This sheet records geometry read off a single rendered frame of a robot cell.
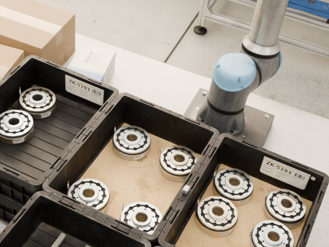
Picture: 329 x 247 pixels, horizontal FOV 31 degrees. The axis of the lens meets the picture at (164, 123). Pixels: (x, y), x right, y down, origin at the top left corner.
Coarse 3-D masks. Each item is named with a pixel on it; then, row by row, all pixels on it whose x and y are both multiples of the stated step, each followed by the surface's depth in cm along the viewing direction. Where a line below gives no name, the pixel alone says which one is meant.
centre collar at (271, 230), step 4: (268, 228) 142; (272, 228) 142; (264, 232) 141; (268, 232) 141; (272, 232) 142; (276, 232) 142; (280, 232) 142; (264, 236) 140; (280, 236) 141; (268, 240) 140; (280, 240) 140; (272, 244) 139; (276, 244) 139; (280, 244) 140
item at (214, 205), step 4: (212, 204) 146; (216, 204) 146; (220, 204) 146; (208, 208) 145; (212, 208) 145; (220, 208) 146; (224, 208) 145; (208, 212) 144; (224, 212) 144; (212, 216) 143; (216, 216) 143; (220, 216) 143; (224, 216) 143
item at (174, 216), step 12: (216, 144) 152; (240, 144) 153; (252, 144) 153; (276, 156) 151; (204, 168) 145; (300, 168) 149; (312, 168) 149; (192, 180) 142; (324, 180) 147; (192, 192) 140; (324, 192) 144; (180, 204) 137; (312, 216) 138; (168, 228) 131
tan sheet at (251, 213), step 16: (208, 192) 153; (256, 192) 155; (240, 208) 150; (256, 208) 151; (192, 224) 145; (240, 224) 147; (256, 224) 147; (192, 240) 142; (208, 240) 142; (224, 240) 143; (240, 240) 143
